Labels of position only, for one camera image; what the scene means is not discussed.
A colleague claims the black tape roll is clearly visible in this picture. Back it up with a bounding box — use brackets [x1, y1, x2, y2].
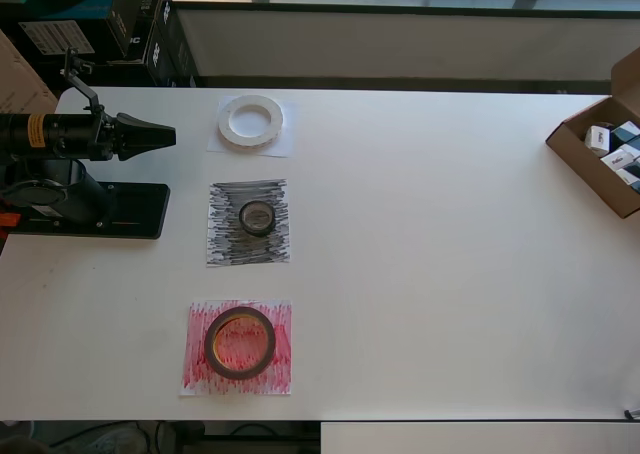
[238, 200, 276, 238]

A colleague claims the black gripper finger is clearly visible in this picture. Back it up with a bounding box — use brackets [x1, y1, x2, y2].
[117, 113, 177, 141]
[117, 137, 178, 163]

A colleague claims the red tape roll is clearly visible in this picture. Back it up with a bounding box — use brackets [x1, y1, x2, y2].
[203, 306, 277, 381]

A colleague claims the open cardboard box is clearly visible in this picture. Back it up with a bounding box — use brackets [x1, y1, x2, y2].
[544, 47, 640, 220]

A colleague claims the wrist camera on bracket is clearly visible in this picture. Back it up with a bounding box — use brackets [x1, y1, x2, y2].
[60, 47, 106, 121]

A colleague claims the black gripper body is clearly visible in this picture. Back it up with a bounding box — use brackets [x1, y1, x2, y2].
[89, 112, 122, 164]

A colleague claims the small white printed carton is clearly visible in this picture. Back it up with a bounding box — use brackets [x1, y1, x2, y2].
[615, 166, 640, 194]
[599, 144, 639, 171]
[585, 125, 614, 156]

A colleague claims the black box white label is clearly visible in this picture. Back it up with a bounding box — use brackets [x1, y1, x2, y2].
[17, 18, 99, 68]

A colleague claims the Huntkey cardboard box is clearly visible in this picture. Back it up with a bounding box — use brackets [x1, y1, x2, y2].
[0, 27, 60, 118]

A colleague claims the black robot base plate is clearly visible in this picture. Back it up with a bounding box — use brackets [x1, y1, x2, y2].
[0, 181, 171, 241]

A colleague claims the black scribbled paper sheet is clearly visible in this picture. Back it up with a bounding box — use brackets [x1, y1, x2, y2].
[206, 177, 292, 269]

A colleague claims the white panel below table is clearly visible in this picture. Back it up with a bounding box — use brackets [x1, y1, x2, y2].
[319, 421, 640, 454]

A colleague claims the red scribbled paper sheet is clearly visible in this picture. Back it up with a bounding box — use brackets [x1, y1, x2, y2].
[179, 298, 294, 398]

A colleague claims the white tape roll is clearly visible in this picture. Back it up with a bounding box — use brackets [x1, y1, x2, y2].
[217, 93, 285, 151]

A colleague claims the small navy carton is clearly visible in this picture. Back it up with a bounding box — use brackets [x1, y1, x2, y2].
[610, 121, 640, 148]

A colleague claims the plain white paper sheet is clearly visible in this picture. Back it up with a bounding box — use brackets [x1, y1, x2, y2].
[207, 96, 298, 159]

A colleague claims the black carton white lettering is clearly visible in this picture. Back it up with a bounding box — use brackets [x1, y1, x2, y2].
[107, 0, 174, 66]

